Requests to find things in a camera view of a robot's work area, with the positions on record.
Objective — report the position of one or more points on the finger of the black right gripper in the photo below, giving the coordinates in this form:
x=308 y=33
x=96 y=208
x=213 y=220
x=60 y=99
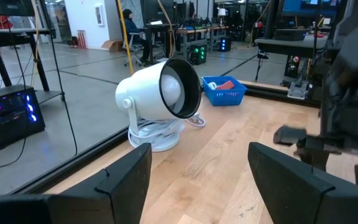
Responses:
x=314 y=158
x=289 y=135

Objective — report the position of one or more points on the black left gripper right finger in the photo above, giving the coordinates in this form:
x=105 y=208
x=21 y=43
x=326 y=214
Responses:
x=303 y=205

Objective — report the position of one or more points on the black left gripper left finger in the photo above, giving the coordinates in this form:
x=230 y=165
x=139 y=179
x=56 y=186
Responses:
x=82 y=205

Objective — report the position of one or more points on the pink-red charger cube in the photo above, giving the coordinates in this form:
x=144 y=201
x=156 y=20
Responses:
x=227 y=85

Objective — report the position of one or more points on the white office chair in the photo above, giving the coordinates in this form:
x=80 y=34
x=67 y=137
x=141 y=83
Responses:
x=134 y=46

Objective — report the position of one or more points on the black office desk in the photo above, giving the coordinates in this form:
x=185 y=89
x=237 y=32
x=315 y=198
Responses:
x=158 y=26

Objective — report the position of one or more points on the black computer tower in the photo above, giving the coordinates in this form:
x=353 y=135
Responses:
x=293 y=67

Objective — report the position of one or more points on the blue plastic basket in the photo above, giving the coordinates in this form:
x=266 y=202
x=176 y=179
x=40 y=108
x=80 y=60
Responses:
x=225 y=96

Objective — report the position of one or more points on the computer tower with pink lights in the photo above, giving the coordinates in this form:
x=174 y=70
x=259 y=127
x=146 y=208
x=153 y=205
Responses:
x=11 y=124

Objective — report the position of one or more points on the computer tower with blue lights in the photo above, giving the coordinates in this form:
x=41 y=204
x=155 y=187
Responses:
x=225 y=44

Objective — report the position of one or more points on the computer tower with green lights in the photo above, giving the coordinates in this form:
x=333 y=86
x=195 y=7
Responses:
x=199 y=54

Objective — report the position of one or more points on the large monitor with blue screen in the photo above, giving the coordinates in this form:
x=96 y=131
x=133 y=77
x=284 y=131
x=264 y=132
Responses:
x=306 y=7

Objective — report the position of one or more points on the white spot lamp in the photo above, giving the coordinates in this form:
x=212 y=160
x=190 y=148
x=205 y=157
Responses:
x=145 y=90

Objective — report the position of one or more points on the small white desk lamp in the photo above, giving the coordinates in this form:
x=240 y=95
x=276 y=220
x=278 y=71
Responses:
x=222 y=12

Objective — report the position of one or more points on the wooden top workbench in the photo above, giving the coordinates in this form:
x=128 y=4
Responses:
x=194 y=31

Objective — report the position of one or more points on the brown cardboard box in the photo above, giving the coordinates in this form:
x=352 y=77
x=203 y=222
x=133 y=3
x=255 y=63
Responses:
x=112 y=45

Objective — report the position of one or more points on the red white striped panel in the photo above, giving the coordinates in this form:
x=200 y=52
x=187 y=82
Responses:
x=81 y=39

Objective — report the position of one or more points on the person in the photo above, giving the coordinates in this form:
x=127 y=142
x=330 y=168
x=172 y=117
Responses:
x=130 y=26

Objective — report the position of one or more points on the black side table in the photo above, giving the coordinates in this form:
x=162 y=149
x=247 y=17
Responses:
x=14 y=31

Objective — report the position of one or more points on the red object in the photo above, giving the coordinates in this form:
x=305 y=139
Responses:
x=2 y=23

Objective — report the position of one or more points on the dark black monitor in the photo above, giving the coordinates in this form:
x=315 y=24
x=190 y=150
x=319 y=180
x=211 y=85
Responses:
x=8 y=7

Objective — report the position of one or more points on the silver metal bracket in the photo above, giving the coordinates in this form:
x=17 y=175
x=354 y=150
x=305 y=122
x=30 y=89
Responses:
x=297 y=91

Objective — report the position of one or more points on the black table frame rail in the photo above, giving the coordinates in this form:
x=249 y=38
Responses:
x=73 y=161

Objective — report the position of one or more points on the white framed wall picture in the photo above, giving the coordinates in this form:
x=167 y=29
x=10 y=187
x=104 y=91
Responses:
x=99 y=15

